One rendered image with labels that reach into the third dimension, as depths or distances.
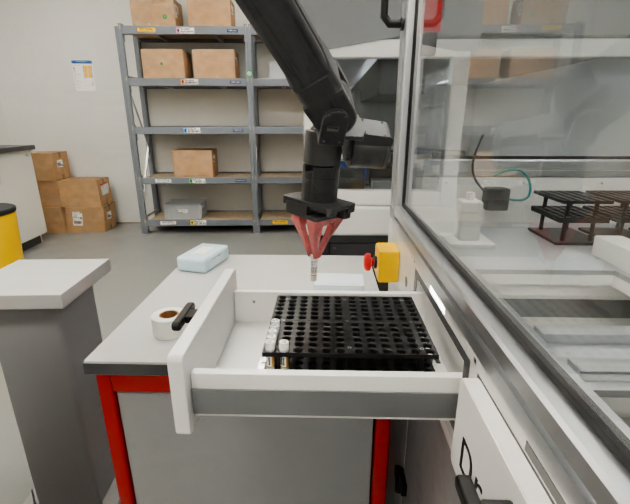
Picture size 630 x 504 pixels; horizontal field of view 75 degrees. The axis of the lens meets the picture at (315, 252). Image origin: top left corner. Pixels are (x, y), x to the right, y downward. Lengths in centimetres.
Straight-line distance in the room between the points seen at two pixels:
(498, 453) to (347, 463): 57
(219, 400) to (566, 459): 36
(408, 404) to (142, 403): 55
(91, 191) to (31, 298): 376
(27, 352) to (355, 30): 129
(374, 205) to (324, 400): 95
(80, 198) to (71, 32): 169
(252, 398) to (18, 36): 531
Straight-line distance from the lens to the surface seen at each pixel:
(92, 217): 503
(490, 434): 41
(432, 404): 54
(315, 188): 63
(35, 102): 556
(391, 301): 68
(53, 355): 137
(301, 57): 53
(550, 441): 36
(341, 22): 136
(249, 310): 74
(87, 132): 533
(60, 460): 159
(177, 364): 50
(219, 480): 99
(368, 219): 139
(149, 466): 101
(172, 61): 455
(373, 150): 63
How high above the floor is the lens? 118
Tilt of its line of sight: 18 degrees down
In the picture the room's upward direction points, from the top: straight up
